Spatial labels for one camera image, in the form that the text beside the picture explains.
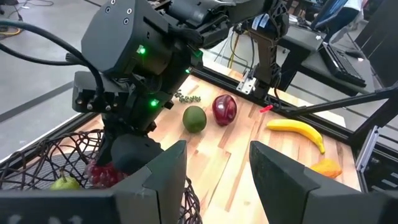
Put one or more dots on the dark red apple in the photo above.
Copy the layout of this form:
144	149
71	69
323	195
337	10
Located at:
224	109

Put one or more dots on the person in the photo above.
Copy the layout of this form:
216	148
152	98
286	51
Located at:
345	21

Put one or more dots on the silver metal bracket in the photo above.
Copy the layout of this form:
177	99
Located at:
367	149
246	83

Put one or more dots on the black metal table frame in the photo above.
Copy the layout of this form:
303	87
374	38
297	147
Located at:
224	82

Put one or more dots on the black laptop keyboard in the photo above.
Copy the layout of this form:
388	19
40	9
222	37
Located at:
342	67

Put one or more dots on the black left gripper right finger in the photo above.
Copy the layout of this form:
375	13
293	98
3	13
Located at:
280	186

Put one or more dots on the yellow-green pear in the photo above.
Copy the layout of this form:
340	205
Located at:
66	184

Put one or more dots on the small potted green plant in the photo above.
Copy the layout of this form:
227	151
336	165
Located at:
186	99

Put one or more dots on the red grape bunch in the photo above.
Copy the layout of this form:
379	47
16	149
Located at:
102	175

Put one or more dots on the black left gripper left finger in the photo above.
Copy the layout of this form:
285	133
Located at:
161	186

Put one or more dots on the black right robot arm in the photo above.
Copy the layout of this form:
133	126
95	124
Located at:
124	37

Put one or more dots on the black desk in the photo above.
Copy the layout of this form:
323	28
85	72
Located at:
311	62

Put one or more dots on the small red clip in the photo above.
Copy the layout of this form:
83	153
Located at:
266	109

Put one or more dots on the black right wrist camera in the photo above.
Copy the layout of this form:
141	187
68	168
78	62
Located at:
90	90

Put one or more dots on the orange fruit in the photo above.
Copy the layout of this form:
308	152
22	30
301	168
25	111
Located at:
326	168

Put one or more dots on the yellow banana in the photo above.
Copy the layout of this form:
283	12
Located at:
298	127

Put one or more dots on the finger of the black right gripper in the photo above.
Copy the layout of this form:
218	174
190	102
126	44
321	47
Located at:
105	151
133	154

